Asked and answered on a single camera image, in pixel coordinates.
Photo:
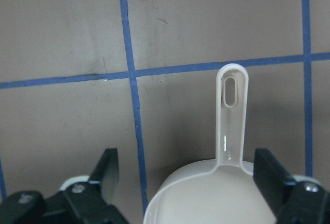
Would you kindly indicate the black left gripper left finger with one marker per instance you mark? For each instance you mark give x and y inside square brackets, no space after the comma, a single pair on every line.
[89,197]

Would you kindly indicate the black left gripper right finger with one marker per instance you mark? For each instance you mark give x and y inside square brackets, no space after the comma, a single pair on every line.
[291,198]

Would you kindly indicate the beige plastic dustpan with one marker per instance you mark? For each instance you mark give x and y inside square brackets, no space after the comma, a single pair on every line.
[219,190]

